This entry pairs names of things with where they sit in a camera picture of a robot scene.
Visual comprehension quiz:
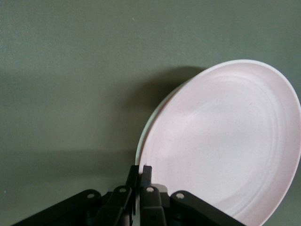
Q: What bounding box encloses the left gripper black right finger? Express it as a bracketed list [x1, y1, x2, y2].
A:
[140, 165, 246, 226]

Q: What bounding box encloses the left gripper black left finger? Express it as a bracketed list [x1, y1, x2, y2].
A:
[14, 165, 140, 226]

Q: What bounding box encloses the pink shallow plate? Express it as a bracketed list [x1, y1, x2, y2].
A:
[135, 59, 301, 225]

